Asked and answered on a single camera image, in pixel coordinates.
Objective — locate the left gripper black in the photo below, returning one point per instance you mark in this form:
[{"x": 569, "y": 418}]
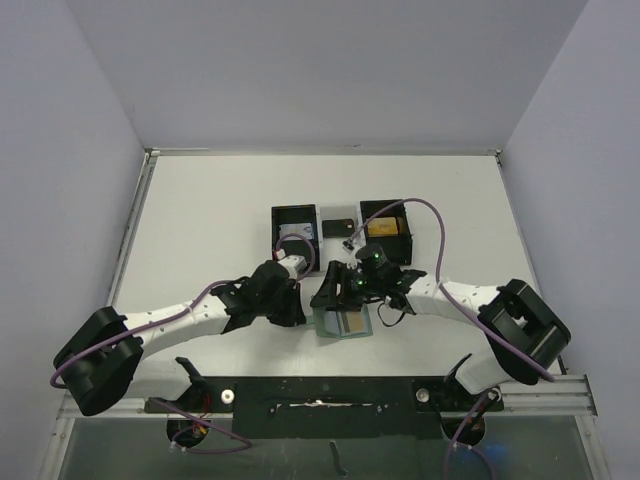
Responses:
[{"x": 294, "y": 315}]

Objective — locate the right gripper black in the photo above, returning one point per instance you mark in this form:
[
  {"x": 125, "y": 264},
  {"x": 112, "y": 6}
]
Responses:
[{"x": 340, "y": 286}]

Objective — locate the green card holder wallet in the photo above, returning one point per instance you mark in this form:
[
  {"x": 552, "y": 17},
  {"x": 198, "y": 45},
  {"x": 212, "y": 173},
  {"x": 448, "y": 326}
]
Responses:
[{"x": 326, "y": 324}]

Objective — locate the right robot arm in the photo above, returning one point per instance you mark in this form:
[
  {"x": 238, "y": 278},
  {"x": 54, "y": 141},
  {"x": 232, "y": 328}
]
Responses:
[{"x": 524, "y": 336}]

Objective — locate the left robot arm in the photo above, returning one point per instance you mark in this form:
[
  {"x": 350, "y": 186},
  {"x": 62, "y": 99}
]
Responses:
[{"x": 97, "y": 365}]

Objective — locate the gold striped card in holder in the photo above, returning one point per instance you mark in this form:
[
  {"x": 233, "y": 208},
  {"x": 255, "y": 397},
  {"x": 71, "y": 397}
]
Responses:
[{"x": 351, "y": 323}]

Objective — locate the black card in white bin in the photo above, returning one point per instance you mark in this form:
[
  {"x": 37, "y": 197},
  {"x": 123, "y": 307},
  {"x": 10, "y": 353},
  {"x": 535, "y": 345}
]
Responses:
[{"x": 338, "y": 228}]

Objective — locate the silver card in left bin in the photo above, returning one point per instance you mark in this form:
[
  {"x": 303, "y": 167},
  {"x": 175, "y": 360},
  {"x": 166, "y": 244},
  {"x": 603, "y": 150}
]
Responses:
[{"x": 304, "y": 229}]

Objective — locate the gold credit card in bin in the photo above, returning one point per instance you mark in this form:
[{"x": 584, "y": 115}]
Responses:
[{"x": 383, "y": 227}]

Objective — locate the black left bin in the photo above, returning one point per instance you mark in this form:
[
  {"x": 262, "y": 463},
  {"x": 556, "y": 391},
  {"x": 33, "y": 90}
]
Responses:
[{"x": 296, "y": 244}]

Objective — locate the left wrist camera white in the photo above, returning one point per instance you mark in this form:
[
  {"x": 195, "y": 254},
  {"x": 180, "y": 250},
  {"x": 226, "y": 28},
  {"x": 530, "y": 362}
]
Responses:
[{"x": 295, "y": 265}]

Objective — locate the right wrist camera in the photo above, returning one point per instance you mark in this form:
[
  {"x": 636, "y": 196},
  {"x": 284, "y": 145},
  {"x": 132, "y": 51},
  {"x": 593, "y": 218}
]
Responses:
[{"x": 350, "y": 248}]

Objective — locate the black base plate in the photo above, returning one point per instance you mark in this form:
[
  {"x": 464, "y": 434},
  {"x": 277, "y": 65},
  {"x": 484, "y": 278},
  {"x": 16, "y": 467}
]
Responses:
[{"x": 266, "y": 408}]

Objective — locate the aluminium front rail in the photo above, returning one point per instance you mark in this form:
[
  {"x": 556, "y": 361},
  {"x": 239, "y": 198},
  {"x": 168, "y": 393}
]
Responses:
[{"x": 570, "y": 395}]

